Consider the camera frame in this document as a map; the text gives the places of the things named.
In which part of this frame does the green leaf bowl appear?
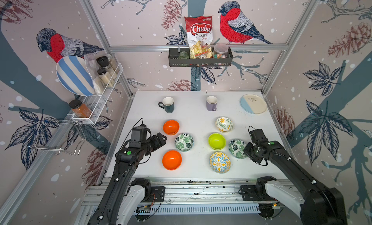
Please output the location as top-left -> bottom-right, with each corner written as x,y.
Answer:
229,139 -> 247,159
174,133 -> 194,152

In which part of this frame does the blue yellow patterned bowl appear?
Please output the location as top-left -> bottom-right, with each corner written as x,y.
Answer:
209,152 -> 231,174

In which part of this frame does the yellow flower ceramic bowl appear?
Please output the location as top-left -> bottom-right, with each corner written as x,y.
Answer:
215,117 -> 233,133

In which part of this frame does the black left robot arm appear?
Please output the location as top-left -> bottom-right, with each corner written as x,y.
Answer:
88,131 -> 167,225

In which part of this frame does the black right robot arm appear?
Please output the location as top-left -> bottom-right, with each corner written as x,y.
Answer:
244,141 -> 347,225

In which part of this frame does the far orange plastic bowl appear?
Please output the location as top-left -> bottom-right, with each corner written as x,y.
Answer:
163,120 -> 180,135

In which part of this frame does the orange plastic bowl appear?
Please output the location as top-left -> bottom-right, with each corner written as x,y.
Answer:
162,150 -> 182,171
163,120 -> 180,135

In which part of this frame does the near orange plastic bowl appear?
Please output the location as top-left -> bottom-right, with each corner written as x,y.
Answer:
162,150 -> 182,171

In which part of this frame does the dark green mug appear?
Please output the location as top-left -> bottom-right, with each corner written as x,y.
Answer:
158,97 -> 174,113

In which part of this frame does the lime green plastic bowl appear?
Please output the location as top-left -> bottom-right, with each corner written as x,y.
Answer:
208,133 -> 226,150

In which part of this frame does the blue cream ceramic plate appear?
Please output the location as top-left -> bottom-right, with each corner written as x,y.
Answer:
239,94 -> 267,114

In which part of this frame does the purple mug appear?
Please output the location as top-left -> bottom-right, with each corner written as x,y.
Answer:
206,96 -> 218,112

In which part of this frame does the black lid spice jar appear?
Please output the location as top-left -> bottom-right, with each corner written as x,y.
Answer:
97,68 -> 114,87
96,56 -> 115,76

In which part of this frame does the orange spice jar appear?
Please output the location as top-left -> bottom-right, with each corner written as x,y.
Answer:
69,99 -> 92,118

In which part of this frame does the green glass jar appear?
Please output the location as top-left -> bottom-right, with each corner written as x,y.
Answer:
178,51 -> 190,60

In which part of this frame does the plastic bag on shelf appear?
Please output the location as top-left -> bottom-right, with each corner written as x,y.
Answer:
84,51 -> 106,96

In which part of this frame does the blue white striped plate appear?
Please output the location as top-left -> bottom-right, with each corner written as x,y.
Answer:
56,56 -> 95,96

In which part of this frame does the clear jar pink lid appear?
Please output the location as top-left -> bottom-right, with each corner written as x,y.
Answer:
213,43 -> 229,59

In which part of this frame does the red Chuba chips bag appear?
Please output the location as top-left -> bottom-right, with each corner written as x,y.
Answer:
185,16 -> 213,59

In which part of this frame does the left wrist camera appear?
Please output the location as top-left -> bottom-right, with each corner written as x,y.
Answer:
128,124 -> 148,148

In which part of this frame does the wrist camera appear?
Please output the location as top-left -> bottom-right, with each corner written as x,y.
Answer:
128,124 -> 148,148
249,129 -> 268,145

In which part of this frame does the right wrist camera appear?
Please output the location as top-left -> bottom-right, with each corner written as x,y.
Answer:
249,129 -> 268,145

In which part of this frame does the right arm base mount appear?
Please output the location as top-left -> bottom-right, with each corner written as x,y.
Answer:
238,185 -> 277,202

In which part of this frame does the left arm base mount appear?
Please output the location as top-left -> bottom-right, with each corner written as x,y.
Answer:
141,186 -> 166,203

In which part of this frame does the white wire wall shelf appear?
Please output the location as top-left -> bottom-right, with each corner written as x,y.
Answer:
57,61 -> 124,126

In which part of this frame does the black wall basket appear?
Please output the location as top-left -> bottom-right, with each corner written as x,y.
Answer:
168,48 -> 233,67

